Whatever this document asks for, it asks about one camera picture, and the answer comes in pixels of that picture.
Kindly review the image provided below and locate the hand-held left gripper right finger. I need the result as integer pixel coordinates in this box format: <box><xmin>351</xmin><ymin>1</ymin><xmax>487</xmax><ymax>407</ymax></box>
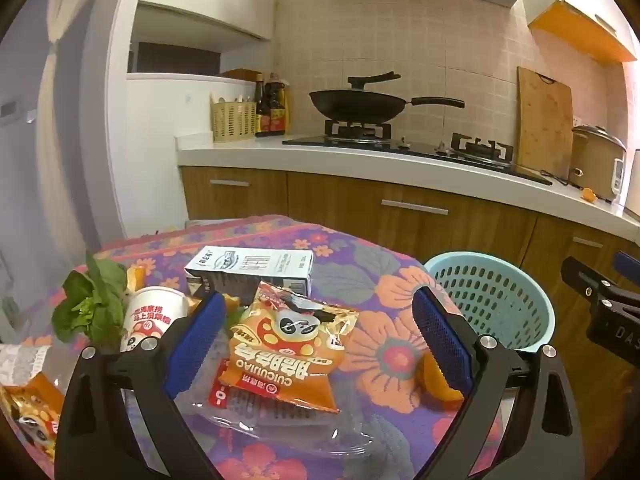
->
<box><xmin>411</xmin><ymin>286</ymin><xmax>588</xmax><ymax>480</ymax></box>

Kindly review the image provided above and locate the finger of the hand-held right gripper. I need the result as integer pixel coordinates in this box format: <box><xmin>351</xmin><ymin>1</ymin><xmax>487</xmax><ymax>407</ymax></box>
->
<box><xmin>560</xmin><ymin>256</ymin><xmax>640</xmax><ymax>322</ymax></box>
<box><xmin>614</xmin><ymin>251</ymin><xmax>640</xmax><ymax>291</ymax></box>

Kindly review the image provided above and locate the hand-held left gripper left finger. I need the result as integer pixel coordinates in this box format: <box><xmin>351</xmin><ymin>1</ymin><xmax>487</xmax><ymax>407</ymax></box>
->
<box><xmin>54</xmin><ymin>291</ymin><xmax>228</xmax><ymax>480</ymax></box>

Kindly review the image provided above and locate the red and white paper cup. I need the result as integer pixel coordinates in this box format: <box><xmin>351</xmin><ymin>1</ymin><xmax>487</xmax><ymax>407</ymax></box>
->
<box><xmin>119</xmin><ymin>286</ymin><xmax>190</xmax><ymax>353</ymax></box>

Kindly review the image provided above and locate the light blue plastic basket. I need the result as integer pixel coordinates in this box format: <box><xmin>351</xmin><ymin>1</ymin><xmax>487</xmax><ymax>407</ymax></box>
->
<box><xmin>424</xmin><ymin>252</ymin><xmax>556</xmax><ymax>367</ymax></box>

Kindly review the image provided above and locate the orange panda snack packet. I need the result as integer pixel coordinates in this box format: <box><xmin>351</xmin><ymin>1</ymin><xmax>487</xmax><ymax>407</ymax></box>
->
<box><xmin>0</xmin><ymin>372</ymin><xmax>66</xmax><ymax>463</ymax></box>
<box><xmin>216</xmin><ymin>281</ymin><xmax>361</xmax><ymax>415</ymax></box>

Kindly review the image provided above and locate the red label plastic wrapper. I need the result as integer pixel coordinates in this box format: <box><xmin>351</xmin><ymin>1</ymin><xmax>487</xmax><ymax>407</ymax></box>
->
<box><xmin>209</xmin><ymin>359</ymin><xmax>281</xmax><ymax>412</ymax></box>

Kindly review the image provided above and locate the floral tablecloth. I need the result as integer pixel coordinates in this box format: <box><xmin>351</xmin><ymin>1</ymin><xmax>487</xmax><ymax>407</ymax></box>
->
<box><xmin>30</xmin><ymin>215</ymin><xmax>506</xmax><ymax>480</ymax></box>

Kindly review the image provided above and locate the white and blue milk carton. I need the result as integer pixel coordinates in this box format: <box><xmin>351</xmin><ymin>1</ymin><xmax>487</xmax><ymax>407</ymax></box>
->
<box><xmin>184</xmin><ymin>245</ymin><xmax>315</xmax><ymax>297</ymax></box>

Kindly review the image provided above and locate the beige rice cooker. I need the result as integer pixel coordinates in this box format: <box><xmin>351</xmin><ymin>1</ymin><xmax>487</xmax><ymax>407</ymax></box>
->
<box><xmin>569</xmin><ymin>124</ymin><xmax>629</xmax><ymax>204</ymax></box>

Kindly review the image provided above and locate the green leafy vegetable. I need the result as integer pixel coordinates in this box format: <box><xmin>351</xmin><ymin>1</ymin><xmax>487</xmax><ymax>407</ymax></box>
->
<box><xmin>51</xmin><ymin>255</ymin><xmax>128</xmax><ymax>346</ymax></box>

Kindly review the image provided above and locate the clear plastic food container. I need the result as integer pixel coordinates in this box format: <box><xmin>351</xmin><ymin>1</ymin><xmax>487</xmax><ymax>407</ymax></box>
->
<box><xmin>180</xmin><ymin>360</ymin><xmax>382</xmax><ymax>458</ymax></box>

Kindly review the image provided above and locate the large wooden cutting board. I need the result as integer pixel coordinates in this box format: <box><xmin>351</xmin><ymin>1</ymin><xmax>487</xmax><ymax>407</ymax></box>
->
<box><xmin>515</xmin><ymin>66</ymin><xmax>575</xmax><ymax>177</ymax></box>

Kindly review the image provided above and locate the wooden kitchen base cabinet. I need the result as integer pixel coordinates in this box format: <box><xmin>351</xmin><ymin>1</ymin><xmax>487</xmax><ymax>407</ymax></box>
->
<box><xmin>180</xmin><ymin>165</ymin><xmax>640</xmax><ymax>311</ymax></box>

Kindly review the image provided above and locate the white kitchen counter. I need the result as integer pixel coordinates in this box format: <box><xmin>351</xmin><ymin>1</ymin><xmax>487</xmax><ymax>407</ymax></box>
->
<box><xmin>174</xmin><ymin>132</ymin><xmax>640</xmax><ymax>235</ymax></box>

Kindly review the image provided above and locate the black gas stove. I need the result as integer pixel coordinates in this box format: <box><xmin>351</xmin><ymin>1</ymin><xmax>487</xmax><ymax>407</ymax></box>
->
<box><xmin>282</xmin><ymin>120</ymin><xmax>516</xmax><ymax>169</ymax></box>

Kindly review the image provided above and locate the yellow utensil basket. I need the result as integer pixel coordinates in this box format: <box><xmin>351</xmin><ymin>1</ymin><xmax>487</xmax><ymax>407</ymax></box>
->
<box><xmin>210</xmin><ymin>100</ymin><xmax>259</xmax><ymax>143</ymax></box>

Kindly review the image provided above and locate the black wok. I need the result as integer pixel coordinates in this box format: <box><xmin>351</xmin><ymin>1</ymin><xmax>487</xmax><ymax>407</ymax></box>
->
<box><xmin>308</xmin><ymin>89</ymin><xmax>466</xmax><ymax>123</ymax></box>

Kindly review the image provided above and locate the small wooden board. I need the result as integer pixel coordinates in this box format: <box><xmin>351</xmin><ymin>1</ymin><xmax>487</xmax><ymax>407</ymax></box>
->
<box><xmin>220</xmin><ymin>67</ymin><xmax>264</xmax><ymax>82</ymax></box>

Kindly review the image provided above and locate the black power cable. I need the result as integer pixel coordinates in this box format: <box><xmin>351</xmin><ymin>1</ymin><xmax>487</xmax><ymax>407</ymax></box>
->
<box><xmin>536</xmin><ymin>169</ymin><xmax>615</xmax><ymax>206</ymax></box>

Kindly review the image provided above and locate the orange and white wall cabinet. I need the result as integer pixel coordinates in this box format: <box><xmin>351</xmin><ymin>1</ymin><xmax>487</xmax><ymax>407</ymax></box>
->
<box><xmin>522</xmin><ymin>0</ymin><xmax>640</xmax><ymax>64</ymax></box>

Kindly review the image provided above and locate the black utensil handle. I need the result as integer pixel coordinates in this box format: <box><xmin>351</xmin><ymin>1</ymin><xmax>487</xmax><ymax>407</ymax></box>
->
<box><xmin>347</xmin><ymin>72</ymin><xmax>402</xmax><ymax>92</ymax></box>

